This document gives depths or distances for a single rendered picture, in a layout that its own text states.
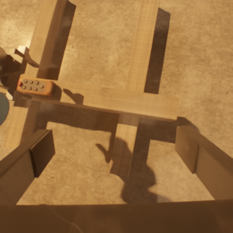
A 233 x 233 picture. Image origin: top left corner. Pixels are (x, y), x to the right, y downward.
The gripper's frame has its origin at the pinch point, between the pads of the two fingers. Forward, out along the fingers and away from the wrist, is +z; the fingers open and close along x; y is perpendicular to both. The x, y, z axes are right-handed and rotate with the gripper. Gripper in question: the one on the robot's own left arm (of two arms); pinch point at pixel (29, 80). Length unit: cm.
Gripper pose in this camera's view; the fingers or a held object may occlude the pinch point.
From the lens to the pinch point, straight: 74.0
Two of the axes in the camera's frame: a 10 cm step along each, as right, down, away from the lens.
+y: -9.8, -1.6, 1.3
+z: 1.2, 1.2, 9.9
